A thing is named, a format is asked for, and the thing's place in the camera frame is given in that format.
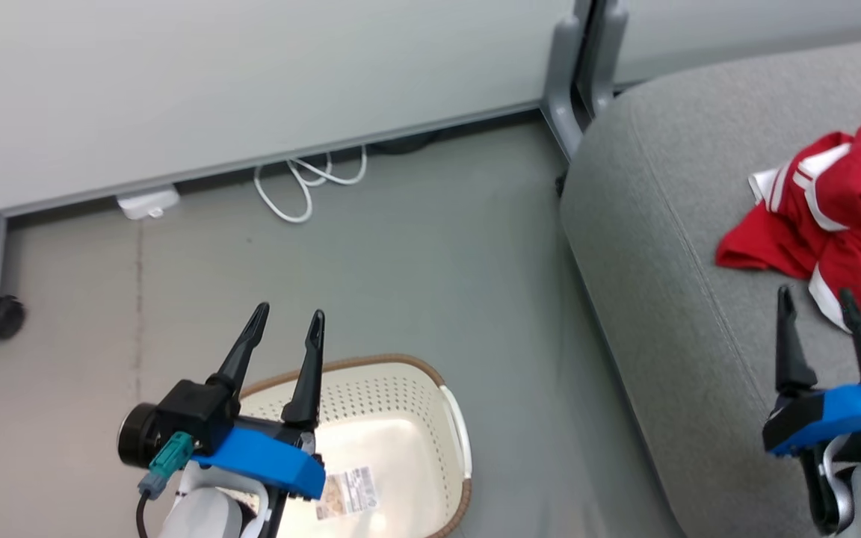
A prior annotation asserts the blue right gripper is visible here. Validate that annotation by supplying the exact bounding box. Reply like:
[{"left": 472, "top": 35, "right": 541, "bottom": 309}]
[{"left": 762, "top": 286, "right": 861, "bottom": 457}]

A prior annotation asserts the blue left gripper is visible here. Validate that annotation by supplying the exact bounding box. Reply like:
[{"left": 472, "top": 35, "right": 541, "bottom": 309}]
[{"left": 190, "top": 302, "right": 327, "bottom": 538}]

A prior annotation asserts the red garment with white trim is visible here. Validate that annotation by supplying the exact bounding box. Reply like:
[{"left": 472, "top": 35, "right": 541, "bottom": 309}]
[{"left": 716, "top": 133, "right": 861, "bottom": 335}]

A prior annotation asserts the cream perforated laundry basket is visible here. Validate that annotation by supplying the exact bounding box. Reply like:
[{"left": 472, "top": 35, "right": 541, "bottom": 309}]
[{"left": 239, "top": 353, "right": 473, "bottom": 538}]

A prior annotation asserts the printed sticker in basket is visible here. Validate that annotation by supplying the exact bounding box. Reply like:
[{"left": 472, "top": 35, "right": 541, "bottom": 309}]
[{"left": 315, "top": 466, "right": 380, "bottom": 521}]

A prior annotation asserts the grey fabric sofa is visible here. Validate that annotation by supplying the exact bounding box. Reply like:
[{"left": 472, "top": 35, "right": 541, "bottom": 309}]
[{"left": 559, "top": 34, "right": 861, "bottom": 538}]

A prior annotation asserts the white power adapter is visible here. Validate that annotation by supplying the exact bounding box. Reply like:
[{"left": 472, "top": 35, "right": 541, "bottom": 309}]
[{"left": 116, "top": 187, "right": 182, "bottom": 222}]

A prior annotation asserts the large white partition panel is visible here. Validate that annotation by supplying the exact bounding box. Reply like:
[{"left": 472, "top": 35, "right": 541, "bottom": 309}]
[{"left": 0, "top": 0, "right": 588, "bottom": 218}]

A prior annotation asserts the small white partition panel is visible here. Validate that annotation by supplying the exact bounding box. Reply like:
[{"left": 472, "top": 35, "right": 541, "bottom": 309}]
[{"left": 614, "top": 0, "right": 861, "bottom": 87}]

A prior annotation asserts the teal left cable connector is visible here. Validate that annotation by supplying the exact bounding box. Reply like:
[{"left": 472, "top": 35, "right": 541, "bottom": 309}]
[{"left": 138, "top": 432, "right": 197, "bottom": 500}]

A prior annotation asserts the white looped cable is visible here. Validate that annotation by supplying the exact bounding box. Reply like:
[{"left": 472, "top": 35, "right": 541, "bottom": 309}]
[{"left": 253, "top": 146, "right": 368, "bottom": 224}]

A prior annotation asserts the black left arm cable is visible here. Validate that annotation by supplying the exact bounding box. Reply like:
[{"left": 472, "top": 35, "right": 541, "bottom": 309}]
[{"left": 135, "top": 493, "right": 159, "bottom": 538}]

